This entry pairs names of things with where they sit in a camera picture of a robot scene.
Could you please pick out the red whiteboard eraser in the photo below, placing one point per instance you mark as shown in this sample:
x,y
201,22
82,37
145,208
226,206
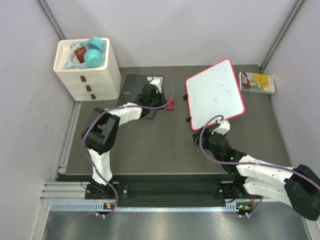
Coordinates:
x,y
170,104

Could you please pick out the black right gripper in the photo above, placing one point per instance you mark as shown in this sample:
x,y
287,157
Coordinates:
x,y
204,135

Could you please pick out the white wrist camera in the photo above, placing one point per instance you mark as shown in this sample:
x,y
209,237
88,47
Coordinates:
x,y
222,127
156,81

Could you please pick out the black notebook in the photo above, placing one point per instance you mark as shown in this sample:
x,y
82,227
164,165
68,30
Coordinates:
x,y
132,87

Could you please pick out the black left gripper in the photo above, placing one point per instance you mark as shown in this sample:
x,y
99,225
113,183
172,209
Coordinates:
x,y
161,97

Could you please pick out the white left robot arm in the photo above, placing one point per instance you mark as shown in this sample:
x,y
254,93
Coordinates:
x,y
100,134

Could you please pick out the yellow green book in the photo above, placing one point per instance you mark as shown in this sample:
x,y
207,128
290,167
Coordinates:
x,y
256,83

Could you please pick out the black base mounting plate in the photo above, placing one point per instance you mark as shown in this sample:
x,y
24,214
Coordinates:
x,y
168,190

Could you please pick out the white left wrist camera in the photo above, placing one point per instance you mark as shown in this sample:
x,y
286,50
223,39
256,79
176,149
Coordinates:
x,y
156,81

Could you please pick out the white drawer unit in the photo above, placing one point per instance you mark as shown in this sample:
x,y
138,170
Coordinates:
x,y
90,84

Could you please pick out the brown cube toy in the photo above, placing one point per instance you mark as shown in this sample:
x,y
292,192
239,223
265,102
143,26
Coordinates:
x,y
80,53

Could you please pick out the grey slotted cable duct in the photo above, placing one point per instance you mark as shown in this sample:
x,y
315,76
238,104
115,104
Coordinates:
x,y
91,206

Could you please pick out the teal cat ear headphones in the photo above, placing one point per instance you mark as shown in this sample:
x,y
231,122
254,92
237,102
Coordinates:
x,y
92,51

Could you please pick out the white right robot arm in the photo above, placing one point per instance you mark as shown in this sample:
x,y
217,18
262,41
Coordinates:
x,y
297,187

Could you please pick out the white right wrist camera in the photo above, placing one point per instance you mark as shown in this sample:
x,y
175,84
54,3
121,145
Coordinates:
x,y
222,127

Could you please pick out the pink framed whiteboard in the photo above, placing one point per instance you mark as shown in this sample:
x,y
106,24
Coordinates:
x,y
214,91

